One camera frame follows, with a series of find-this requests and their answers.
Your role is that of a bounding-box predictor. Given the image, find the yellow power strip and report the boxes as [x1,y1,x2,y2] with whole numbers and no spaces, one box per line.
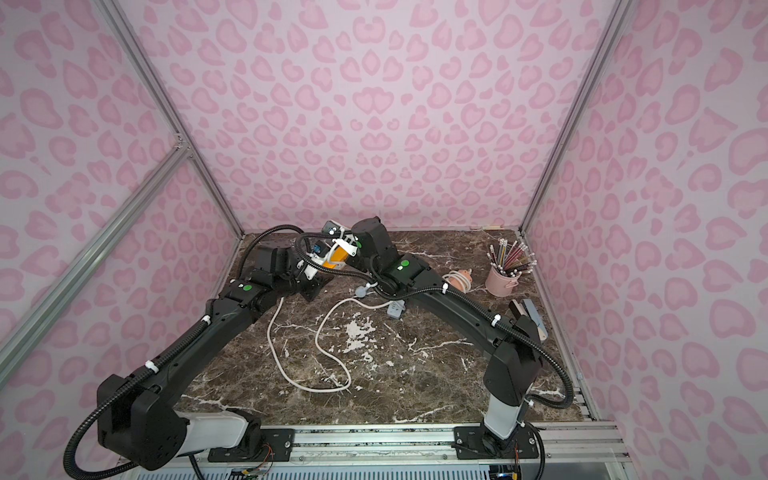
[323,245,349,269]

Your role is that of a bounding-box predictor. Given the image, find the white cord of yellow strip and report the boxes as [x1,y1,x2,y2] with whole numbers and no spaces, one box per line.
[266,295,394,394]

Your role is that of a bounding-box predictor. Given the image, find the light blue power strip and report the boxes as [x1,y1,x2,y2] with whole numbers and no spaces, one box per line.
[387,300,406,319]

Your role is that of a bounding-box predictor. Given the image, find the white cord of pink strip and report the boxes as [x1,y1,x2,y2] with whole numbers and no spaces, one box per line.
[442,269,474,294]

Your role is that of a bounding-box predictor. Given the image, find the pink power strip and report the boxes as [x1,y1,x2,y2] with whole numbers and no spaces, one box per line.
[443,269,472,293]

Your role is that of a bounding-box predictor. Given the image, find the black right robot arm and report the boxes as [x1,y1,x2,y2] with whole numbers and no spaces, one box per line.
[331,217,575,441]

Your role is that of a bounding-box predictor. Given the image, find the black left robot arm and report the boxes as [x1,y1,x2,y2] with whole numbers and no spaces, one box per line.
[63,226,331,479]

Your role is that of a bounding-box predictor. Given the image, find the pink pen cup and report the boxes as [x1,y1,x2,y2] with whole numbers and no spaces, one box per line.
[485,267,520,298]

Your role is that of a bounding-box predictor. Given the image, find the bundle of pens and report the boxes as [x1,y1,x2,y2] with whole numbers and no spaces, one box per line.
[487,238,538,279]

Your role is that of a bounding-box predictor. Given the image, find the wooden grey block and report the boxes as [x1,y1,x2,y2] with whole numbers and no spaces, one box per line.
[509,298,549,342]

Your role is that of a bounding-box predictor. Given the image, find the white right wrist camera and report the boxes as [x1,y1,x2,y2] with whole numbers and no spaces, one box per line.
[322,220,359,256]

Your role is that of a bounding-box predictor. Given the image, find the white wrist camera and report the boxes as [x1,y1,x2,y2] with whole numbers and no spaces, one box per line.
[322,220,359,256]
[304,238,334,280]

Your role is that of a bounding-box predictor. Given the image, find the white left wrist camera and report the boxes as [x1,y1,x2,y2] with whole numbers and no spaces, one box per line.
[304,238,334,280]

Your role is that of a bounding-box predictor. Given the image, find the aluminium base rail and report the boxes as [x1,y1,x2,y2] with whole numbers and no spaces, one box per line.
[124,422,638,479]

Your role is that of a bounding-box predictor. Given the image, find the aluminium diagonal frame bar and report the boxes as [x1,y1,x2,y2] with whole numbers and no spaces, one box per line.
[1,142,188,385]

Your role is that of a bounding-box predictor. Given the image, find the aluminium corner frame post left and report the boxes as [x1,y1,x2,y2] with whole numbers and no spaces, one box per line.
[92,0,245,239]

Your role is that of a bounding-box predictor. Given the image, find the aluminium corner frame post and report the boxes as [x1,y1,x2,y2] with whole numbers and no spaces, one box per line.
[92,0,245,239]
[519,0,635,238]

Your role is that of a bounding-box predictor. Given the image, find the aluminium corner frame post right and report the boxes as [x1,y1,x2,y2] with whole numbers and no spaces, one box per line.
[519,0,635,238]

